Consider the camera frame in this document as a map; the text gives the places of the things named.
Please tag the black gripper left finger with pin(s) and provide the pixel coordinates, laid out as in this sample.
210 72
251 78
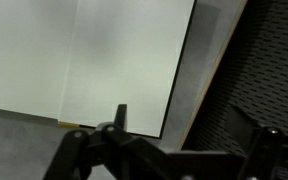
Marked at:
120 119

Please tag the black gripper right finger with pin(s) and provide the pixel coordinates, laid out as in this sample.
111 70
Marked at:
242 128

